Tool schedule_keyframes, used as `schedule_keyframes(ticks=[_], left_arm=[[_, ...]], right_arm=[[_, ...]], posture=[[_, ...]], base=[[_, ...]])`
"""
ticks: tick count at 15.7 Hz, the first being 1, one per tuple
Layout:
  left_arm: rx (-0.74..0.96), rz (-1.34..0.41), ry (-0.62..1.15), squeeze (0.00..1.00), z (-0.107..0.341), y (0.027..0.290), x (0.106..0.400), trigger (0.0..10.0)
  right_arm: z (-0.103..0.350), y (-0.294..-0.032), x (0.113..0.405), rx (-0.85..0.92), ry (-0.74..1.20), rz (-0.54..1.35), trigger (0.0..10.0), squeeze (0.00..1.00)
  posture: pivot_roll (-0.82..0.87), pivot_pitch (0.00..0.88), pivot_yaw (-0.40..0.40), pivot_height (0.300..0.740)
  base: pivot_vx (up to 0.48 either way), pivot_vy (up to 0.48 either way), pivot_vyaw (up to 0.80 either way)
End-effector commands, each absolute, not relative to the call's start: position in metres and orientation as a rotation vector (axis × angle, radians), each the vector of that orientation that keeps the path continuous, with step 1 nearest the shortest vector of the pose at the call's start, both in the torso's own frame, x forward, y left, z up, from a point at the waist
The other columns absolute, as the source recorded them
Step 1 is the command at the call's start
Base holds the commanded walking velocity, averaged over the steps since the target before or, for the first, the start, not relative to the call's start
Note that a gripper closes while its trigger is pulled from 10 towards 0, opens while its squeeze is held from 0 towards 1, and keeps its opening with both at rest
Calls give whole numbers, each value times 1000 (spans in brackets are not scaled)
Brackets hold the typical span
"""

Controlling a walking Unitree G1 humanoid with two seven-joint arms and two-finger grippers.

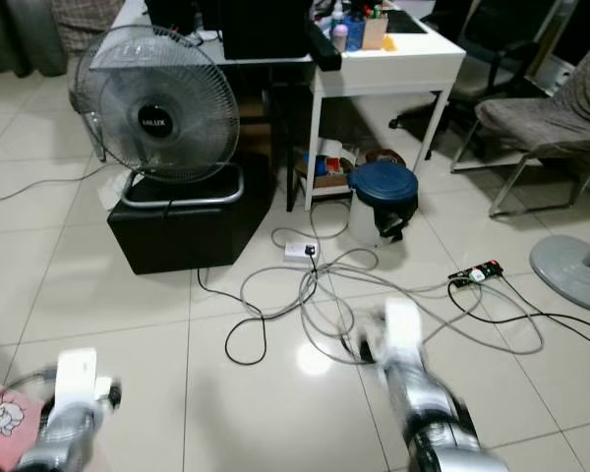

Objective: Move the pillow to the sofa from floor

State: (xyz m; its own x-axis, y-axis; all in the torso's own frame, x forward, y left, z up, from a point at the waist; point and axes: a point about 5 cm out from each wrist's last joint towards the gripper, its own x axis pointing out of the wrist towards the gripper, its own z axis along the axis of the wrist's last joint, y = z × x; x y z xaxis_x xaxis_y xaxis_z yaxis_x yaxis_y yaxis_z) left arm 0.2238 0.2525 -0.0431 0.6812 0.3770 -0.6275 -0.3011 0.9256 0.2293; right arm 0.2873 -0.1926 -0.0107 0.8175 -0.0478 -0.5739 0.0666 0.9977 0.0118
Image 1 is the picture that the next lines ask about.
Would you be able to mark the grey round stand base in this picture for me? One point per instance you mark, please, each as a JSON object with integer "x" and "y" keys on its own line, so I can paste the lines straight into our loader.
{"x": 570, "y": 271}

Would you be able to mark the black monitor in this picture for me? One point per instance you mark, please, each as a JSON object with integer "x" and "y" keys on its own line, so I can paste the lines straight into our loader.
{"x": 182, "y": 14}

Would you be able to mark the grey desk fan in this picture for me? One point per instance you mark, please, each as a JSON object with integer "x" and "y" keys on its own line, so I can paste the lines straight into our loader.
{"x": 167, "y": 123}

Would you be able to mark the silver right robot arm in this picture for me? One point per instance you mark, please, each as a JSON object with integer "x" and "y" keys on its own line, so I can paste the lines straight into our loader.
{"x": 428, "y": 415}

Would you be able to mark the wooden pen holder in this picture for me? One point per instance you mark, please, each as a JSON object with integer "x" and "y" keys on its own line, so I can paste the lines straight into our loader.
{"x": 376, "y": 32}

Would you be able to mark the black box stool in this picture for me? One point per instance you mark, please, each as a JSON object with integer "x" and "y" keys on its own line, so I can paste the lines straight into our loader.
{"x": 187, "y": 238}

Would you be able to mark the black speaker bar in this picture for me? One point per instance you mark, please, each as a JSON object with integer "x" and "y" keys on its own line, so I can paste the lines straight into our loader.
{"x": 324, "y": 51}

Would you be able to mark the grey curtain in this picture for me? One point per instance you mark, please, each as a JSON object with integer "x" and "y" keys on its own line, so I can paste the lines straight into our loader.
{"x": 20, "y": 37}

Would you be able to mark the black power strip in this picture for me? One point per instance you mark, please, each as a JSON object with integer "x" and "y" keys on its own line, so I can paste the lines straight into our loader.
{"x": 477, "y": 272}

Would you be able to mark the brown cushioned metal chair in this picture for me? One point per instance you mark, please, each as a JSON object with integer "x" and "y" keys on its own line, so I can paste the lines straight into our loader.
{"x": 531, "y": 118}

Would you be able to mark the pink cartoon print pillow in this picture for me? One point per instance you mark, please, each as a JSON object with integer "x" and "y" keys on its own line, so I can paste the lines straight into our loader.
{"x": 0, "y": 448}

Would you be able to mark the white bin with blue lid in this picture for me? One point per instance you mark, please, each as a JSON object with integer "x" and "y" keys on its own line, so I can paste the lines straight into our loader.
{"x": 383, "y": 184}

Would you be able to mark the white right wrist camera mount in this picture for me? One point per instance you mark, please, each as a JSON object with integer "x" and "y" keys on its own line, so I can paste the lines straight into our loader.
{"x": 403, "y": 330}

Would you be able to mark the white cloth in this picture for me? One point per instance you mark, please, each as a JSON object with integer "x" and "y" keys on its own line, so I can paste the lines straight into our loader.
{"x": 111, "y": 194}

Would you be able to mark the black mouse pad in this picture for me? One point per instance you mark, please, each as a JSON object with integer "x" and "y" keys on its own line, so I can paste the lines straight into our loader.
{"x": 408, "y": 20}

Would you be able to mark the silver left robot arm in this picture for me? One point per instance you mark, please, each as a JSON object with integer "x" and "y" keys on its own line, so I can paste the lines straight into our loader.
{"x": 61, "y": 444}

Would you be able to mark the blue cup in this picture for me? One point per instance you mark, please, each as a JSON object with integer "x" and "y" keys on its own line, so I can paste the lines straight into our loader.
{"x": 354, "y": 37}

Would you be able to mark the black computer case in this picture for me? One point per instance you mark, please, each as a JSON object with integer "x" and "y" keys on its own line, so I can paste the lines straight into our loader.
{"x": 265, "y": 29}

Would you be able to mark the white power strip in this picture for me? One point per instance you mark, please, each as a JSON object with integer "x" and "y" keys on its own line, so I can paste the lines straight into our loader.
{"x": 300, "y": 251}

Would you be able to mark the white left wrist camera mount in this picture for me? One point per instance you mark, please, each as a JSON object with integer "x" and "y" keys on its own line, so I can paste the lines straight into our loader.
{"x": 79, "y": 374}

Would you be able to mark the cardboard box with items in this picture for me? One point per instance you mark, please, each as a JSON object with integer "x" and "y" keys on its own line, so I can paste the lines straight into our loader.
{"x": 324, "y": 178}

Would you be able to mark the black office chair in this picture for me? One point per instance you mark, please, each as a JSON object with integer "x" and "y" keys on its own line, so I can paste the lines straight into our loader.
{"x": 492, "y": 49}

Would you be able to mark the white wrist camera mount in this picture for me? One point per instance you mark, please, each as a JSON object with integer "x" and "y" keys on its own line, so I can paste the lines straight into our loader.
{"x": 79, "y": 374}
{"x": 403, "y": 330}

